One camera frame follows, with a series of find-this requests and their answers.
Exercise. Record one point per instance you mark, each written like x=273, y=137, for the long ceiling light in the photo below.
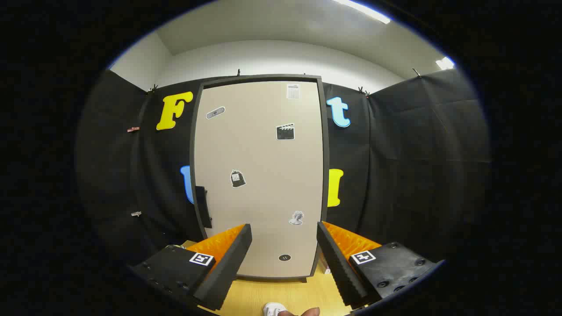
x=364, y=9

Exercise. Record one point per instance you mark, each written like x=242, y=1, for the white shoe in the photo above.
x=274, y=310

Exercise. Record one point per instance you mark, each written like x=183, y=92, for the dark grey shoe cabinet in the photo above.
x=263, y=77

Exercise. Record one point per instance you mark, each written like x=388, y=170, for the small ceiling light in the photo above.
x=444, y=63

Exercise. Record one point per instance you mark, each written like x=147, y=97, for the black backdrop cloth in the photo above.
x=417, y=153

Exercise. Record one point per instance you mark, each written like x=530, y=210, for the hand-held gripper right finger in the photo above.
x=340, y=267

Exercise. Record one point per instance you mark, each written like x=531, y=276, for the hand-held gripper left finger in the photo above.
x=228, y=267

